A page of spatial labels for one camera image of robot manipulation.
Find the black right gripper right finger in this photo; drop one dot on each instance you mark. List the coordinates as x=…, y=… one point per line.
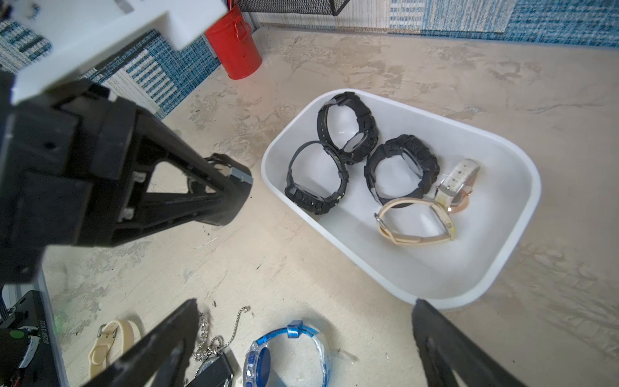
x=450, y=357

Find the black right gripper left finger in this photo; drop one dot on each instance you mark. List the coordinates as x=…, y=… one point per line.
x=161, y=357

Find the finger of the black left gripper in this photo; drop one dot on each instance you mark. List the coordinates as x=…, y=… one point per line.
x=158, y=143

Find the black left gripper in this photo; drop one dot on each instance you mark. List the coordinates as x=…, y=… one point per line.
x=65, y=171

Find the small black strap watch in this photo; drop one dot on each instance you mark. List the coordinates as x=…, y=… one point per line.
x=217, y=161

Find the beige strap slim watch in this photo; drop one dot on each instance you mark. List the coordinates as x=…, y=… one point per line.
x=415, y=222

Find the white strap rose-gold watch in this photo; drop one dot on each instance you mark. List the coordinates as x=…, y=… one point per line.
x=453, y=192

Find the black round digital watch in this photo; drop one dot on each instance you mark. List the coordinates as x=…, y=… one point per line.
x=316, y=179

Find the black rugged sports watch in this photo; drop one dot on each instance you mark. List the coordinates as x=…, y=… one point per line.
x=403, y=158

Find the black chunky digital watch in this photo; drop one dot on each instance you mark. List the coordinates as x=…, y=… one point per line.
x=345, y=122

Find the translucent blue plastic watch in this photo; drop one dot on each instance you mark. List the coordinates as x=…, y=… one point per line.
x=294, y=355

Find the white plastic storage box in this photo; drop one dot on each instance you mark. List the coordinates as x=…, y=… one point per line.
x=448, y=275

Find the red metal pen cup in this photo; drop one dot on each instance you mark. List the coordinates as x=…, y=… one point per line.
x=231, y=40

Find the silver chain pocket watch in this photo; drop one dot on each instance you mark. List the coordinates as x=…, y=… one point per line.
x=209, y=346

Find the black leather strap watch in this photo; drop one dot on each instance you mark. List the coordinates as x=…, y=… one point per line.
x=215, y=372

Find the black wire mesh shelf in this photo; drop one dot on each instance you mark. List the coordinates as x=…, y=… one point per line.
x=302, y=7

